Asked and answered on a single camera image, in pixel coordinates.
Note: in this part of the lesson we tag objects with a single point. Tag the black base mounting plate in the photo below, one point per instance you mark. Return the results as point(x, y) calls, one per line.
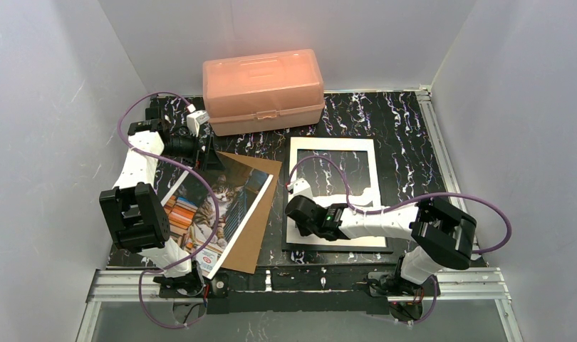
point(307, 287)

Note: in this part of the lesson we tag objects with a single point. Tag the pink plastic storage box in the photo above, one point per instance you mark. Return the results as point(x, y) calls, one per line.
point(263, 92)

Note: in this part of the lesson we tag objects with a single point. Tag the cat photo print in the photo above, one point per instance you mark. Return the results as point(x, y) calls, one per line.
point(208, 218)

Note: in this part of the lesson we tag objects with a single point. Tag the white mat board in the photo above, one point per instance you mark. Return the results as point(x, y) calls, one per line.
point(331, 144)

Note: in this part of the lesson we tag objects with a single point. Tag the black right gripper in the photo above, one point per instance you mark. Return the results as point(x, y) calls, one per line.
point(295, 207)

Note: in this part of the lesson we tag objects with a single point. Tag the brown cardboard backing board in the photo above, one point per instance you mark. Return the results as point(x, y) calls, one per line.
point(244, 253)

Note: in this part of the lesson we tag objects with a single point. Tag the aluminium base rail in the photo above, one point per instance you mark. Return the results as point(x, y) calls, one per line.
point(128, 285)

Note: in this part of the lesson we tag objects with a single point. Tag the black picture frame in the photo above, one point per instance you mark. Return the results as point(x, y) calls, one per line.
point(338, 249)

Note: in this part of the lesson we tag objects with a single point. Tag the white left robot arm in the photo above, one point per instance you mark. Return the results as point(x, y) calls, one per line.
point(134, 214)

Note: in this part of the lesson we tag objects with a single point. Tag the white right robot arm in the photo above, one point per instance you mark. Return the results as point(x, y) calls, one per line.
point(444, 233)

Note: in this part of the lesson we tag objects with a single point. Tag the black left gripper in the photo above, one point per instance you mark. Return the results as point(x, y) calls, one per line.
point(206, 148)

